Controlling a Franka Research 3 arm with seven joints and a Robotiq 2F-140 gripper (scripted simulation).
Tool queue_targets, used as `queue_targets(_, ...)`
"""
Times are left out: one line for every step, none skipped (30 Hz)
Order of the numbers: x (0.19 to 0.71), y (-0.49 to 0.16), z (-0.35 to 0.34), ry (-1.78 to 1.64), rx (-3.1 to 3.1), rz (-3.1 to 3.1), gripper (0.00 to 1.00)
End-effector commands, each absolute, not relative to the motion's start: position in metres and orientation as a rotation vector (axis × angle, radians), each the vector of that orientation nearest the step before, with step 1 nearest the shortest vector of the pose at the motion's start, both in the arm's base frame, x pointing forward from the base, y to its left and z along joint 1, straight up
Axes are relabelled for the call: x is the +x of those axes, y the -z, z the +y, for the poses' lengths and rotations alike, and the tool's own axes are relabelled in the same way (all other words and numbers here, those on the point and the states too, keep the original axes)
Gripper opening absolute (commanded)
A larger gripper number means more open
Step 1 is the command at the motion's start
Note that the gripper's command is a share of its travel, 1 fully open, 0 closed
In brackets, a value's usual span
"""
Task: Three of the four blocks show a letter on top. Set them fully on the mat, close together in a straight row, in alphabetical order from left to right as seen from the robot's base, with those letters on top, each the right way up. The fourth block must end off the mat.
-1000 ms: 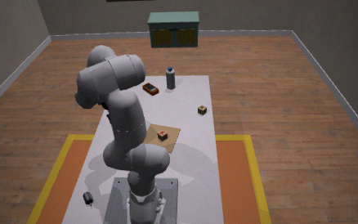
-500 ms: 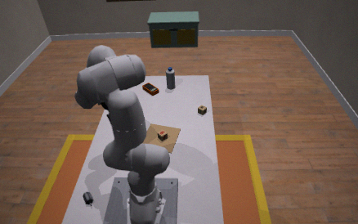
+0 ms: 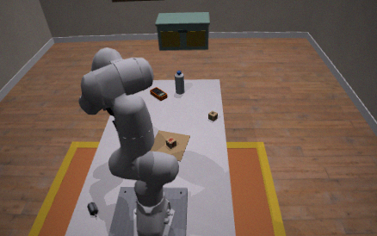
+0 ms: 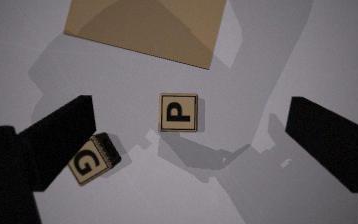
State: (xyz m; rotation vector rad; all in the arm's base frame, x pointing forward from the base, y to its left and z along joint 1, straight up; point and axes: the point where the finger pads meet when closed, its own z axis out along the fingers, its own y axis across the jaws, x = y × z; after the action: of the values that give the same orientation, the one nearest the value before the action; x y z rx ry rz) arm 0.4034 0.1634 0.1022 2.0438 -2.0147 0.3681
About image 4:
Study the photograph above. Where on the tan square mat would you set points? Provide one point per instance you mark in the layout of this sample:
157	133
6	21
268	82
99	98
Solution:
183	31

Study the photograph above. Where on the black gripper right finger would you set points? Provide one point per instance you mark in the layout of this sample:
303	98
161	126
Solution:
328	137

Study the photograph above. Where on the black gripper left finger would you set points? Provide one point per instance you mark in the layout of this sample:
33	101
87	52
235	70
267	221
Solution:
33	158

